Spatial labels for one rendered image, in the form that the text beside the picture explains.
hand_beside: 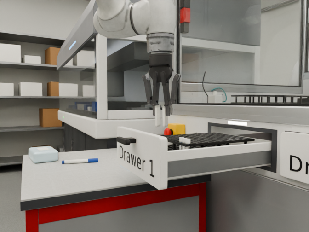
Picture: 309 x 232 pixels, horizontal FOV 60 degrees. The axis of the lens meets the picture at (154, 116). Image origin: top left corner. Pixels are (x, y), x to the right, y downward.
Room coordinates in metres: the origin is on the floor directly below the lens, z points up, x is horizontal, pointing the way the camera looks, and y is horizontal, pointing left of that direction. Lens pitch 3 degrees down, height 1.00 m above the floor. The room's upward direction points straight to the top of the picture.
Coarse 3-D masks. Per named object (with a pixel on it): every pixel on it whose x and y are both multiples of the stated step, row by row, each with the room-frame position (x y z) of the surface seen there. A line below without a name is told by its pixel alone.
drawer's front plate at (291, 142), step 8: (280, 136) 0.66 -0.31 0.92; (288, 136) 0.64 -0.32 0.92; (296, 136) 0.62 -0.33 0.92; (304, 136) 0.60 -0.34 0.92; (280, 144) 0.66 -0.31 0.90; (288, 144) 0.64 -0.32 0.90; (296, 144) 0.62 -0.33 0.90; (304, 144) 0.60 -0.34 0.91; (280, 152) 0.66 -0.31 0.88; (288, 152) 0.64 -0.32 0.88; (296, 152) 0.62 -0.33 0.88; (304, 152) 0.60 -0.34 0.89; (280, 160) 0.66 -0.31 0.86; (288, 160) 0.64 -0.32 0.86; (296, 160) 0.62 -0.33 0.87; (304, 160) 0.60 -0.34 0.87; (280, 168) 0.65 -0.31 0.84; (288, 168) 0.64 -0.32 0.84; (296, 168) 0.62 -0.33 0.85; (304, 168) 0.60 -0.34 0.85; (288, 176) 0.63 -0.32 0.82; (296, 176) 0.62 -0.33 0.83; (304, 176) 0.60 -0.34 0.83
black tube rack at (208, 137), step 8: (168, 136) 0.78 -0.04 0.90; (176, 136) 0.78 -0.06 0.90; (184, 136) 0.79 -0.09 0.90; (192, 136) 0.78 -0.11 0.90; (200, 136) 0.78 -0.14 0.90; (208, 136) 0.79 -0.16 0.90; (216, 136) 0.78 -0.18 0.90; (224, 136) 0.78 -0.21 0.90; (232, 136) 0.78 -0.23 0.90; (176, 144) 0.82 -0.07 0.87; (200, 144) 0.65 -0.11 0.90; (208, 144) 0.66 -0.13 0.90; (216, 144) 0.82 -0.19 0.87; (224, 144) 0.82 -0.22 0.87
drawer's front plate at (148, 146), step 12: (120, 132) 0.77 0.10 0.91; (132, 132) 0.68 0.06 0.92; (144, 132) 0.64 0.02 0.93; (120, 144) 0.77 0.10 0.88; (132, 144) 0.68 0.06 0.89; (144, 144) 0.61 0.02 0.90; (156, 144) 0.56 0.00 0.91; (120, 156) 0.77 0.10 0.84; (132, 156) 0.68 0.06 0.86; (144, 156) 0.61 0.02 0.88; (156, 156) 0.56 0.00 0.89; (132, 168) 0.68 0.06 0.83; (144, 168) 0.61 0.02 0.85; (156, 168) 0.56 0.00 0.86; (156, 180) 0.56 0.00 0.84
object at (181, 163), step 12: (168, 144) 0.84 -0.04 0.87; (240, 144) 0.82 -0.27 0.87; (252, 144) 0.68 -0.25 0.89; (264, 144) 0.70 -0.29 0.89; (168, 156) 0.57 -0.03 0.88; (180, 156) 0.58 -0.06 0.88; (192, 156) 0.60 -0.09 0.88; (204, 156) 0.61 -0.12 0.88; (216, 156) 0.62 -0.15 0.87; (228, 156) 0.64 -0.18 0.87; (240, 156) 0.66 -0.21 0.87; (252, 156) 0.67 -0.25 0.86; (264, 156) 0.69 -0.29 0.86; (168, 168) 0.57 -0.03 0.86; (180, 168) 0.58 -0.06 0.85; (192, 168) 0.60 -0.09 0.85; (204, 168) 0.61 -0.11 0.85; (216, 168) 0.62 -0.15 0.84; (228, 168) 0.64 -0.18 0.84; (240, 168) 0.66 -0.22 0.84
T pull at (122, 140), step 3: (117, 138) 0.68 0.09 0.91; (120, 138) 0.66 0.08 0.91; (123, 138) 0.65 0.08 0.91; (126, 138) 0.66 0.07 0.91; (129, 138) 0.66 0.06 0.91; (132, 138) 0.66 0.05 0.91; (117, 141) 0.68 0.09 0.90; (120, 141) 0.66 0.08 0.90; (123, 141) 0.64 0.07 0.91; (126, 141) 0.62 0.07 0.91; (129, 141) 0.63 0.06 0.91; (132, 141) 0.66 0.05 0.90; (135, 141) 0.66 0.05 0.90; (123, 144) 0.64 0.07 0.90; (126, 144) 0.62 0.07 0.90; (129, 144) 0.63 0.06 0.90
